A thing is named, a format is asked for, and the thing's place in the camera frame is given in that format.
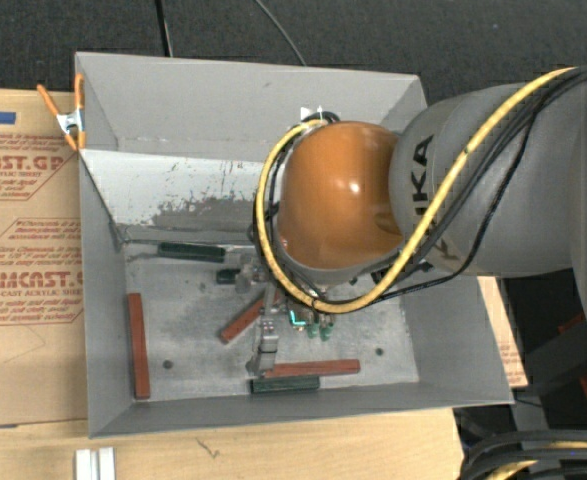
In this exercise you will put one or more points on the red-brown flat block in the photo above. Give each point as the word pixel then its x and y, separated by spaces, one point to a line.
pixel 240 322
pixel 318 368
pixel 138 348

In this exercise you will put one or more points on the dark green flat block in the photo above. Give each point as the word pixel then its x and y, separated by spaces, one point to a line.
pixel 285 384
pixel 226 276
pixel 190 251

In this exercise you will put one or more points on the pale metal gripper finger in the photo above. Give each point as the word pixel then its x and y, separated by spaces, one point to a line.
pixel 249 279
pixel 267 344

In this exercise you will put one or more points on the brown cardboard board red print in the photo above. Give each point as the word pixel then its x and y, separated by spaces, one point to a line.
pixel 33 363

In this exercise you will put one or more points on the grey metal bin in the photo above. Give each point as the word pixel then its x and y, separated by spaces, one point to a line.
pixel 193 318

